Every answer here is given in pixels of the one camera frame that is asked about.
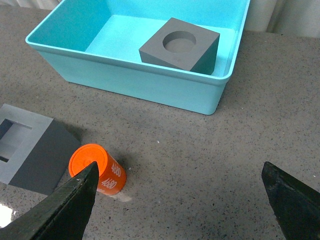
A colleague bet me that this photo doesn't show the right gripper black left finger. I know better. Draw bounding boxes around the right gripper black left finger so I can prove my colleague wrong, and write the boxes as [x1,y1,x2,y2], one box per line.
[0,162,99,240]

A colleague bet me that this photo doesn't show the light blue plastic box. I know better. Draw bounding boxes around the light blue plastic box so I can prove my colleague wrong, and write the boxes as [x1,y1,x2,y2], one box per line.
[25,0,250,115]

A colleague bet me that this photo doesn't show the gray block with round hole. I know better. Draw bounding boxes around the gray block with round hole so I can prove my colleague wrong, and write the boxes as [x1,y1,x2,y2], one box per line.
[139,17,220,75]

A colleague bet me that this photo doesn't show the orange cylinder marked 4680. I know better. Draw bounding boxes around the orange cylinder marked 4680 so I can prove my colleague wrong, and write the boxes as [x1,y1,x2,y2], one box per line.
[68,143,127,196]

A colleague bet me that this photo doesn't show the gray block with square hole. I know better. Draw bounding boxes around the gray block with square hole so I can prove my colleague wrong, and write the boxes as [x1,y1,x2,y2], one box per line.
[0,104,81,195]

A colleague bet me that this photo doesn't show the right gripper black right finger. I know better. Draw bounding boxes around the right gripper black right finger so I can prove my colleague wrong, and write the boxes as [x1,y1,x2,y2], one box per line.
[261,161,320,240]

